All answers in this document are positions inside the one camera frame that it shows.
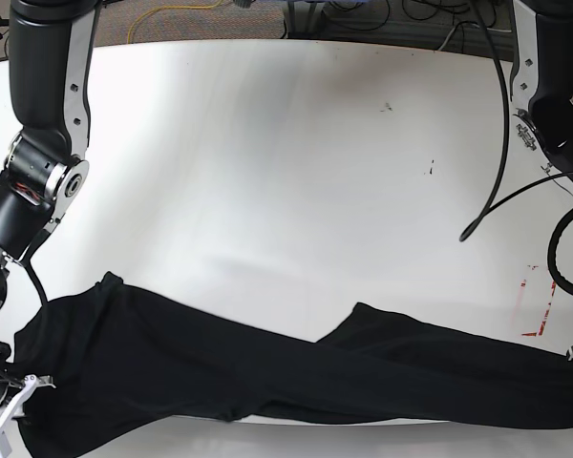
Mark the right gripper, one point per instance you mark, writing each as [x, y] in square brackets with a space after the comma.
[12, 400]

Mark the black graphic T-shirt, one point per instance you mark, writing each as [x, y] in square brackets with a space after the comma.
[122, 357]

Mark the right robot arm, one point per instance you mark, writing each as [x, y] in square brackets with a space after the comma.
[49, 60]

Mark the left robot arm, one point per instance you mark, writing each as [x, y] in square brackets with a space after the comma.
[541, 90]

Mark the red tape rectangle marking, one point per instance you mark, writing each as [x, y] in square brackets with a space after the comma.
[534, 302]

